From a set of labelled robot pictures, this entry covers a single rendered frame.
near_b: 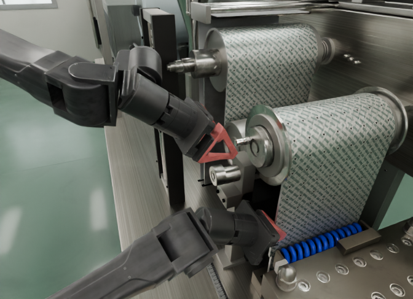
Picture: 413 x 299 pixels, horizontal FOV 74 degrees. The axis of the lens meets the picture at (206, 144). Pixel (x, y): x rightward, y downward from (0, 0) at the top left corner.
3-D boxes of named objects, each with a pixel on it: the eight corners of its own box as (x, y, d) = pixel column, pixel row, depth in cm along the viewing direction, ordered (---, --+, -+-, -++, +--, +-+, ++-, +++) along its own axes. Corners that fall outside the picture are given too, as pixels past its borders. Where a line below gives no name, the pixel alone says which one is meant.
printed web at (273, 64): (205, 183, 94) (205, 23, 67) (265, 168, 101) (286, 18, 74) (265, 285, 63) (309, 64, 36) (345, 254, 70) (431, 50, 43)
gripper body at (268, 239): (259, 266, 48) (227, 265, 44) (233, 224, 56) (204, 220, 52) (279, 239, 46) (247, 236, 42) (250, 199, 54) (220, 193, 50)
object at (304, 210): (268, 255, 57) (280, 187, 48) (354, 224, 65) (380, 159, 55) (269, 256, 57) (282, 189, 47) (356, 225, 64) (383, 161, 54)
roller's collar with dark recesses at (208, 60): (188, 74, 67) (187, 47, 64) (211, 71, 69) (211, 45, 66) (197, 82, 62) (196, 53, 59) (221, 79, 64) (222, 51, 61)
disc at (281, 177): (240, 150, 59) (251, 89, 50) (242, 150, 59) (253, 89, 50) (277, 202, 49) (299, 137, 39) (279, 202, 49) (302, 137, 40)
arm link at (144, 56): (75, 127, 39) (65, 76, 33) (87, 79, 47) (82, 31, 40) (160, 132, 42) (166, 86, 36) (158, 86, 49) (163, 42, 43)
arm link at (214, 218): (209, 231, 41) (201, 198, 44) (185, 252, 44) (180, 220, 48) (243, 235, 44) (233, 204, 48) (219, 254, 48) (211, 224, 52)
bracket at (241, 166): (213, 254, 70) (215, 156, 54) (236, 247, 72) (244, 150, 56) (220, 271, 67) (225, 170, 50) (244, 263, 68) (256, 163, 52)
